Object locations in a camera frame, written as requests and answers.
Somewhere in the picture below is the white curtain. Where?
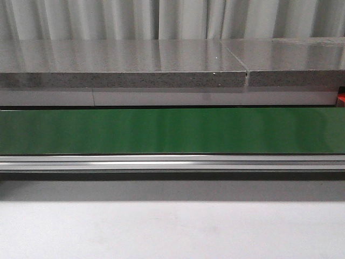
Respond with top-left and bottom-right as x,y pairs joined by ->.
1,1 -> 344,40

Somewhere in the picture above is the aluminium conveyor frame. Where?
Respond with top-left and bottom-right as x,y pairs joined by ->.
1,154 -> 344,173

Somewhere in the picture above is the red tray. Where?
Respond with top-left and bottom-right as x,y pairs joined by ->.
336,93 -> 345,107

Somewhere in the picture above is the grey stone counter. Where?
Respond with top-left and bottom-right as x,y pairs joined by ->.
1,37 -> 344,107

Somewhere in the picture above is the green conveyor belt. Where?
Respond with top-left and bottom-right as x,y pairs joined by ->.
1,107 -> 344,155

